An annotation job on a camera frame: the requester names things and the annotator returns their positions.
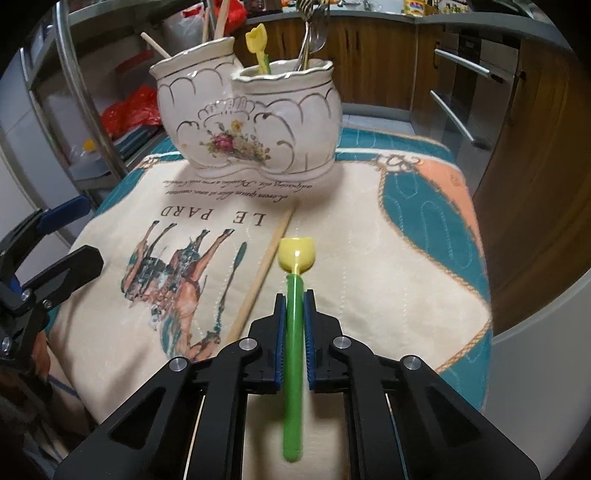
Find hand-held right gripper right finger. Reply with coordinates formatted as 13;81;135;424
305;291;541;480

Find yellow-handled tulip spoon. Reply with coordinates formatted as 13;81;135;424
246;24;273;75

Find silver flower-bowl spoon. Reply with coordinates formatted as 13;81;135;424
307;25;329;70

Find metal storage rack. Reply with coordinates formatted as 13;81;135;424
18;0;134;199

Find wooden kitchen cabinets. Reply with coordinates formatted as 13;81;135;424
272;18;591;259

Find white plastic bag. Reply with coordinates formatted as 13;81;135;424
164;4;208;58

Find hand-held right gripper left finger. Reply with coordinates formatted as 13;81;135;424
53;294;285;480

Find built-in oven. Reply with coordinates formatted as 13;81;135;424
429;32;527;151

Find green-handled yellow tulip spoon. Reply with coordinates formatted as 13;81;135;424
277;237;315;462

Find gold fork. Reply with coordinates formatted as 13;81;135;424
295;0;314;72

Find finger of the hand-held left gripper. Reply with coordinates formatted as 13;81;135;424
0;196;90;278
9;246;105;319

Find white floral ceramic utensil holder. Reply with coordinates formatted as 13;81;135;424
148;38;343;180

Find large red plastic bag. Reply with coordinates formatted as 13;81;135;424
100;85;162;139

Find grey kitchen counter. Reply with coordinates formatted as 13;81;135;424
245;9;591;65

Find printed horse tablecloth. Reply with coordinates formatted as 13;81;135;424
28;124;495;480

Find small red plastic bag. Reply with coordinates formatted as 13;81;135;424
210;0;247;33

